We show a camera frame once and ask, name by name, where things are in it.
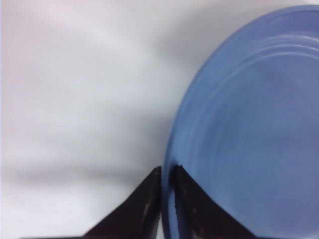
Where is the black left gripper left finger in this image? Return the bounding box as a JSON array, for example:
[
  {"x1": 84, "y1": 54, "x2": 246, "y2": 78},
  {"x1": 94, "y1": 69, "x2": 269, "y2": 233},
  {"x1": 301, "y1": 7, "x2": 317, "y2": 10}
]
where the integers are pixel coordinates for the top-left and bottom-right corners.
[{"x1": 85, "y1": 166, "x2": 161, "y2": 236}]

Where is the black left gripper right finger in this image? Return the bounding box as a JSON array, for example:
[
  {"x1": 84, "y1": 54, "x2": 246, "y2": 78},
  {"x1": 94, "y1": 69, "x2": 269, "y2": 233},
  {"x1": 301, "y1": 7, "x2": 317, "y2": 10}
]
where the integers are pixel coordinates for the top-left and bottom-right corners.
[{"x1": 172, "y1": 165, "x2": 254, "y2": 236}]

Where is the blue round plate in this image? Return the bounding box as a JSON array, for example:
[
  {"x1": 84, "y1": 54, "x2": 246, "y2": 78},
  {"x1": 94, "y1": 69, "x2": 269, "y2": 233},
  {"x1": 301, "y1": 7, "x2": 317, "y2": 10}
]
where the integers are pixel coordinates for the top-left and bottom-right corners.
[{"x1": 162, "y1": 4, "x2": 319, "y2": 239}]

